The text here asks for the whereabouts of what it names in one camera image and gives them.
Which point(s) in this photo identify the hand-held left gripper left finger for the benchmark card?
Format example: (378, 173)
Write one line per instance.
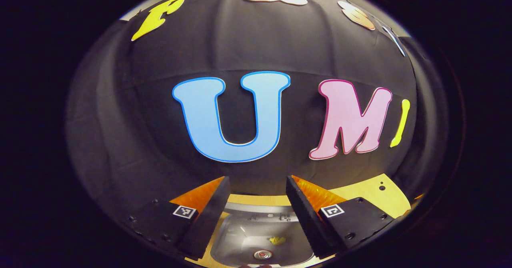
(208, 220)

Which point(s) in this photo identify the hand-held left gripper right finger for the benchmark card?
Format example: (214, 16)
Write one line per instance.
(304, 216)

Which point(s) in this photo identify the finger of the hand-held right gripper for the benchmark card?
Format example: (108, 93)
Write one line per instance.
(419, 196)

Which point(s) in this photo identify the yellow paper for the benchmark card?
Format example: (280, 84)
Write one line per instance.
(277, 240)

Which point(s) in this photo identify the white desktop garbage bin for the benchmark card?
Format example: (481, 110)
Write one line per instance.
(248, 228)

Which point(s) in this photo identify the red pop can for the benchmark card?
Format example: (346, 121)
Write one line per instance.
(262, 254)

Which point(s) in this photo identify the wooden desktop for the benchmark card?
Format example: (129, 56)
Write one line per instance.
(368, 198)

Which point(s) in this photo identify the black backdrop cloth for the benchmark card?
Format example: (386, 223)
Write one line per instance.
(256, 52)

